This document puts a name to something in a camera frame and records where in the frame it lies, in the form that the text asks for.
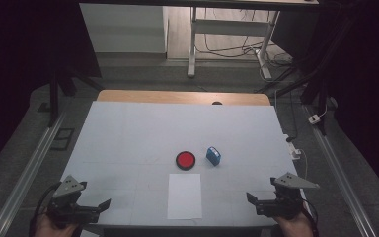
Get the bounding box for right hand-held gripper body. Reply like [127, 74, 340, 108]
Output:
[270, 172, 321, 220]

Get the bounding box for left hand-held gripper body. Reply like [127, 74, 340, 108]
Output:
[47, 175, 91, 229]

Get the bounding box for blue stamp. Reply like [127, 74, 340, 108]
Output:
[205, 145, 222, 167]

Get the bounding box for white paper sheet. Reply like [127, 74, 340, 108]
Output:
[167, 173, 203, 220]

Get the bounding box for round red ink pad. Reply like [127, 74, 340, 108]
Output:
[175, 150, 196, 171]

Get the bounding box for person's right hand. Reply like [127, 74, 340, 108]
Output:
[272, 202, 314, 237]

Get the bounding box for person's left hand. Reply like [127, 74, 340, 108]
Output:
[34, 213, 80, 237]

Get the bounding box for white power strip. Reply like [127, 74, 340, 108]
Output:
[283, 133, 302, 161]

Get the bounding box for white table cover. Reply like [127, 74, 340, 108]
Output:
[60, 101, 316, 229]

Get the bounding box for black metal stand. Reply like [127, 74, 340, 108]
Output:
[47, 65, 106, 128]
[256, 19, 346, 136]

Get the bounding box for white-legged desk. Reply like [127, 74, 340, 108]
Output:
[78, 0, 320, 80]

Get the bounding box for white cabinet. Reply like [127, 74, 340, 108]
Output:
[79, 3, 169, 54]

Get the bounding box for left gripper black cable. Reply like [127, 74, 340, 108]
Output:
[29, 182, 62, 237]

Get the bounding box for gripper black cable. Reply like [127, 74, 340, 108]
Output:
[300, 197, 320, 237]
[29, 182, 62, 237]

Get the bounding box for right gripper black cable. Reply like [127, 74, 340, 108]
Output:
[300, 197, 320, 237]

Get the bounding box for thin white cable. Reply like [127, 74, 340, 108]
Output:
[299, 147, 310, 181]

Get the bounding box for aluminium rail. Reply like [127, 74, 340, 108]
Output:
[304, 105, 378, 237]
[0, 112, 67, 237]

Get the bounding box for black rectangular floor frame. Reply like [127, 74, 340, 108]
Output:
[50, 127, 76, 152]

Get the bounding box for black floor cables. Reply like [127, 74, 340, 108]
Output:
[195, 8, 294, 68]

